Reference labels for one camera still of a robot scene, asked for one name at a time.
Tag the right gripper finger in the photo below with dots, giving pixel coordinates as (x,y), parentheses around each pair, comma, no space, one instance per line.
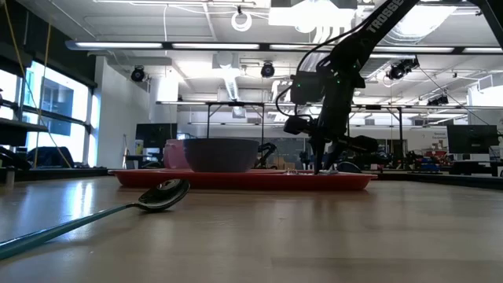
(319,153)
(333,153)

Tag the purple bowl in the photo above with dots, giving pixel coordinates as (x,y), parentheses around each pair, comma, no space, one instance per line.
(220,155)

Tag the pink plastic cup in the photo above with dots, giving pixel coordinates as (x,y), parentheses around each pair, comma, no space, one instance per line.
(173,155)

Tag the background black robot arm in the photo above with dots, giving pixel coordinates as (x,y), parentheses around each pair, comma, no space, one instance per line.
(267,151)

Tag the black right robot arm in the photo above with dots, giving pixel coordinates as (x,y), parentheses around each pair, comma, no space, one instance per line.
(377,23)

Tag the red plastic tray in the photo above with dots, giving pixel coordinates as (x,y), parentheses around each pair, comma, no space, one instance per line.
(236,181)

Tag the bright ceiling light panel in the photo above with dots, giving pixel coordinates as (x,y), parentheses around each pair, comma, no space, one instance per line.
(310,15)

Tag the black computer monitor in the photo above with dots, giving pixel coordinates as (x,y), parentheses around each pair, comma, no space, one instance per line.
(471,139)

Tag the long ceiling light strip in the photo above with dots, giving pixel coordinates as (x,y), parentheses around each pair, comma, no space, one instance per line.
(216,46)

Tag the black background monitor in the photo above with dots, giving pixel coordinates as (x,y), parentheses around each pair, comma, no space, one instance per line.
(156,135)

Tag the large window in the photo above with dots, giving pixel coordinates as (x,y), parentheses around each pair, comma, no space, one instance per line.
(59,102)

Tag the black bag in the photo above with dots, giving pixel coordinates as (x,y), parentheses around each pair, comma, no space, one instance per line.
(49,157)

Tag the black desk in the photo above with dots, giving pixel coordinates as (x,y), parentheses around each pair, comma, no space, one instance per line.
(15,133)

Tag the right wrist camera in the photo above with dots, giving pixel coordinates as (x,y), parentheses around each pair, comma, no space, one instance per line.
(308,88)

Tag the black metal frame rig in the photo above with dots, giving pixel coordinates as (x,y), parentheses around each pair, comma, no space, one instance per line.
(236,104)
(400,129)

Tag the black ceiling camera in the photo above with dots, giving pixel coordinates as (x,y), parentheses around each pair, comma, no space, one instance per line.
(137,74)
(267,70)
(397,71)

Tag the white wall sign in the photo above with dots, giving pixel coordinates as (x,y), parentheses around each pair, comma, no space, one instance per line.
(440,135)

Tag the black table frame rails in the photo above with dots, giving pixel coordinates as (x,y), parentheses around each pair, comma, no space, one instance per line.
(59,174)
(452,180)

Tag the grey cylindrical post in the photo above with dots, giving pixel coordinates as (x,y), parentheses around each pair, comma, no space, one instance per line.
(9,175)

